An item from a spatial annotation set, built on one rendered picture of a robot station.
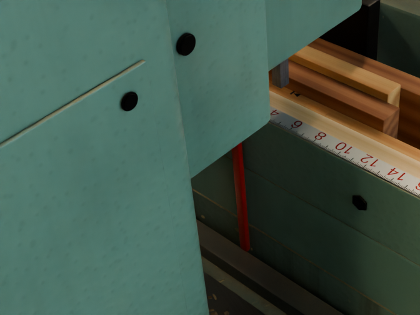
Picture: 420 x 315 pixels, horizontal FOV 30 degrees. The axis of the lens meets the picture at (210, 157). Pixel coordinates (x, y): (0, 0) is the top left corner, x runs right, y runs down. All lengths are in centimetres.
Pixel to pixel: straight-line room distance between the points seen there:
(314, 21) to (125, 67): 24
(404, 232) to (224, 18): 19
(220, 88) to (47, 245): 14
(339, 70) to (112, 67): 31
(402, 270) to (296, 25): 17
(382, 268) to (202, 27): 23
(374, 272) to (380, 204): 6
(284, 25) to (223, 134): 10
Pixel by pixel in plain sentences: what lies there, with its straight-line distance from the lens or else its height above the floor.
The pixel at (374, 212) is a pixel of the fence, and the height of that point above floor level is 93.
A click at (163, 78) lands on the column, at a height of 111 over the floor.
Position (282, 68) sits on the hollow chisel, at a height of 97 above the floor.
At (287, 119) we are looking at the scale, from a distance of 53.
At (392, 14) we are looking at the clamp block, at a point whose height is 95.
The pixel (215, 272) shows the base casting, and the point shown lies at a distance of 64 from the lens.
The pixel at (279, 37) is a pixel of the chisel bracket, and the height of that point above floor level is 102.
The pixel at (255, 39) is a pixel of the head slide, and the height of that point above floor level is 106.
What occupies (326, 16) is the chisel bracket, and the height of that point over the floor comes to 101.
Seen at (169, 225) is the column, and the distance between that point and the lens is 35.
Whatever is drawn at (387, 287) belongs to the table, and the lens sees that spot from 55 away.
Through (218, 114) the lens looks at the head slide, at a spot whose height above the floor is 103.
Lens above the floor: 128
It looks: 40 degrees down
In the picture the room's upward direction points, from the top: 6 degrees counter-clockwise
